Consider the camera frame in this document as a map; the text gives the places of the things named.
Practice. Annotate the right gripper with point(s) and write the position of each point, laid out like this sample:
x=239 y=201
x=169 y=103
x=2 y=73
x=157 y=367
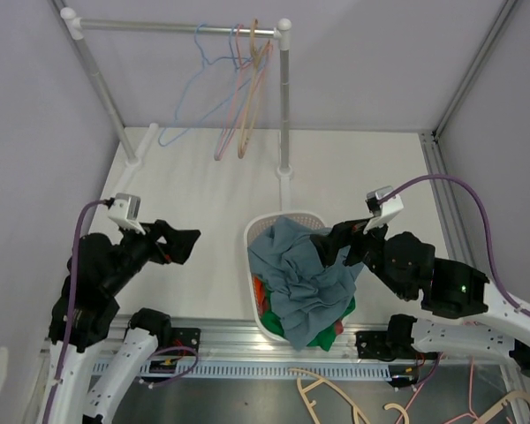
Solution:
x=351 y=230

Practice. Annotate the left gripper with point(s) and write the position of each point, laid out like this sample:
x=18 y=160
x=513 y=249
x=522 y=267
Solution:
x=178 y=242

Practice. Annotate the grey blue t shirt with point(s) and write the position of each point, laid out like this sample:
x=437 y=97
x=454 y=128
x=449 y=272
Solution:
x=305 y=282

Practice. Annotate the white perforated plastic basket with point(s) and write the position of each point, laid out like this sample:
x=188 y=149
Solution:
x=256 y=225

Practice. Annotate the orange t shirt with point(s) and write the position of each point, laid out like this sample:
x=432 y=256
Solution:
x=261 y=295

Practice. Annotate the green t shirt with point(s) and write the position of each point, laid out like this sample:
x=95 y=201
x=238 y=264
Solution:
x=311 y=326

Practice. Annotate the pink red t shirt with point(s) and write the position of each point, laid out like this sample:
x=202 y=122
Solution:
x=338 y=327

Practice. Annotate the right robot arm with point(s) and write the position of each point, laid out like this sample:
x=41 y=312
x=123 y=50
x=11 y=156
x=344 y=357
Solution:
x=480 y=317

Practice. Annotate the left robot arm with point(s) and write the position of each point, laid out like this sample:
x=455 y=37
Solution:
x=81 y=318

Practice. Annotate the beige hanger on floor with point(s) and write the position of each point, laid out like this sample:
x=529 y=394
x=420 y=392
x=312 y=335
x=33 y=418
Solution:
x=316 y=390

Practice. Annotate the pink floor hanger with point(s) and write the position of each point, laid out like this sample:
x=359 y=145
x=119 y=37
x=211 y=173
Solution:
x=470 y=413

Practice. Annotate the beige floor hanger right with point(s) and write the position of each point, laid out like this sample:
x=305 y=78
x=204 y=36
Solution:
x=511 y=398

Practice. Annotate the metal clothes rack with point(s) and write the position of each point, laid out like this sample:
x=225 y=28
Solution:
x=281 y=33

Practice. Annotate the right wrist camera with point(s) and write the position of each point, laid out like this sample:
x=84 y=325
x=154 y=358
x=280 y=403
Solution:
x=383 y=207

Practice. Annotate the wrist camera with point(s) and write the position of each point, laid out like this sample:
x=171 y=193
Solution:
x=383 y=207
x=124 y=210

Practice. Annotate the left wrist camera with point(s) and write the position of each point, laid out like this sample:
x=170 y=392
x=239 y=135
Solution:
x=124 y=210

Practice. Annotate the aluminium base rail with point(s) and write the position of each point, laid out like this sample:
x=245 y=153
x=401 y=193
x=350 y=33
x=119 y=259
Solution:
x=226 y=349

